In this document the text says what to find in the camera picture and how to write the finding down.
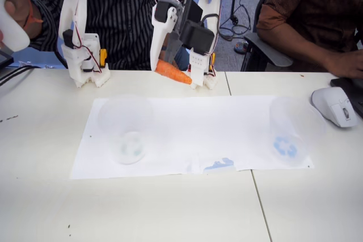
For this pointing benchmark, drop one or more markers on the orange carrot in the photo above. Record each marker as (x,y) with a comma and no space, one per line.
(173,72)

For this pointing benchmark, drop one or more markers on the white leader arm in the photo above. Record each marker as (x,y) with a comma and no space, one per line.
(73,12)

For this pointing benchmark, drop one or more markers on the white computer mouse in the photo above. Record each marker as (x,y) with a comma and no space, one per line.
(331,106)

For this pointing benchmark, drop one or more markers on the striped-shirt person's right forearm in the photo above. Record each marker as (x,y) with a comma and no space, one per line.
(37,31)

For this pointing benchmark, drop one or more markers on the brown-shirt person's right forearm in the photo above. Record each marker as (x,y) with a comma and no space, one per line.
(297,46)

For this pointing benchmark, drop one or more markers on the striped-shirt person's right hand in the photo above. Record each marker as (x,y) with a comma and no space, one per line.
(18,6)

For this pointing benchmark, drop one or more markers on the brown-shirt person's right hand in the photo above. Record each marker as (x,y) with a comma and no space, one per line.
(348,63)

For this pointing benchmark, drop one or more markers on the black webcam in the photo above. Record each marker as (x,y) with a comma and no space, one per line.
(198,38)

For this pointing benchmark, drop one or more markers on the yellow table clamp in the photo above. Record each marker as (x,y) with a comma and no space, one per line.
(103,58)
(212,62)

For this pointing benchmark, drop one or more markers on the person in striped shirt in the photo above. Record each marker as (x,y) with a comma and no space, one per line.
(119,12)

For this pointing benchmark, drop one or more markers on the small colourful floor object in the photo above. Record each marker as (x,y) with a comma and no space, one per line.
(241,47)

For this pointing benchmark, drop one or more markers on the plain white paper sheet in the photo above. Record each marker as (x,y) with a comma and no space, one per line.
(158,134)

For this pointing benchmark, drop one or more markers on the black office chair with armrest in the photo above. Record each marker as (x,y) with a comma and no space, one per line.
(269,50)

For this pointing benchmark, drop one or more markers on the tall clear plastic cup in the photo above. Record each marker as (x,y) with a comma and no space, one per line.
(127,151)

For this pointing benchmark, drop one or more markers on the clear plastic wrapper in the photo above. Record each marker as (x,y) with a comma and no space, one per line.
(42,65)

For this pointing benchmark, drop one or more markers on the orange wrist band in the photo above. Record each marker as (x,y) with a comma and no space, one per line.
(35,20)

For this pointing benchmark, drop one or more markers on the person in brown shirt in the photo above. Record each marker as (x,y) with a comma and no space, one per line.
(312,4)

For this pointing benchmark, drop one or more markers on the wide clear plastic bowl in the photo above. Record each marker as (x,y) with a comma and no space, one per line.
(295,140)

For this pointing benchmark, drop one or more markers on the black tablet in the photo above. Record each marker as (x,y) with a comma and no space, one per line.
(5,60)

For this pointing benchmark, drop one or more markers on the black keyboard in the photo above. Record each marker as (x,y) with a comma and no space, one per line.
(353,91)

